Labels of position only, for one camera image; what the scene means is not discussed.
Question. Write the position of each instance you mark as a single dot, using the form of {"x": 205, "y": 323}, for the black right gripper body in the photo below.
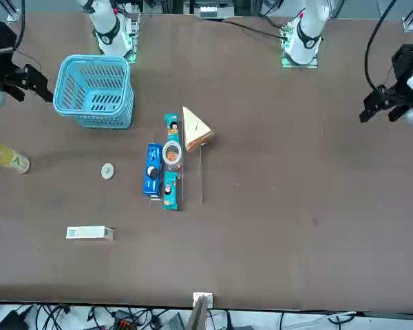
{"x": 0, "y": 51}

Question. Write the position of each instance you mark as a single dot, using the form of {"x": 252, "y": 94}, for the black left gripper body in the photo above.
{"x": 404, "y": 65}

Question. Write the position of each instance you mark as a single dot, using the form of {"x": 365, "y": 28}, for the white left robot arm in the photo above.
{"x": 308, "y": 34}

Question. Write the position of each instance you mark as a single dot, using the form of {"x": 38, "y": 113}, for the blue Oreo cookie box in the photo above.
{"x": 151, "y": 185}

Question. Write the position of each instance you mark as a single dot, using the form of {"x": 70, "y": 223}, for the clear acrylic display shelf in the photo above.
{"x": 192, "y": 178}

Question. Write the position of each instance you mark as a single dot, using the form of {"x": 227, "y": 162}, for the yellow juice bottle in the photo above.
{"x": 10, "y": 158}

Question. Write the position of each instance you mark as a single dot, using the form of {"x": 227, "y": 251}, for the light blue plastic basket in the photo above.
{"x": 93, "y": 122}

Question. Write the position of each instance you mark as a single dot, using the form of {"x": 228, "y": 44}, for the teal cartoon snack packet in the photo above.
{"x": 170, "y": 192}
{"x": 172, "y": 127}

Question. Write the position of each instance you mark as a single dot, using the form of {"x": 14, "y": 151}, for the white biscuit box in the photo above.
{"x": 89, "y": 232}

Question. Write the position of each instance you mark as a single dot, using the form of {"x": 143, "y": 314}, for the triangular sandwich pack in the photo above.
{"x": 194, "y": 130}

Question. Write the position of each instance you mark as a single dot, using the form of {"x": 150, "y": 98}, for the white power strip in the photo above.
{"x": 208, "y": 13}

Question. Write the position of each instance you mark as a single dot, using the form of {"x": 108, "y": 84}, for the black power adapter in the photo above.
{"x": 10, "y": 321}

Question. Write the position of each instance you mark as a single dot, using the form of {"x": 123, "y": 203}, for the orange and black connector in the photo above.
{"x": 122, "y": 323}

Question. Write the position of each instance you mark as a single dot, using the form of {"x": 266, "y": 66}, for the grey device box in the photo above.
{"x": 175, "y": 324}

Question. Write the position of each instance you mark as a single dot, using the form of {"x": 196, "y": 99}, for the white table edge bracket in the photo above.
{"x": 210, "y": 298}

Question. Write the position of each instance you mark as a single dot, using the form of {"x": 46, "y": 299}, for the grey camera post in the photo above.
{"x": 198, "y": 316}

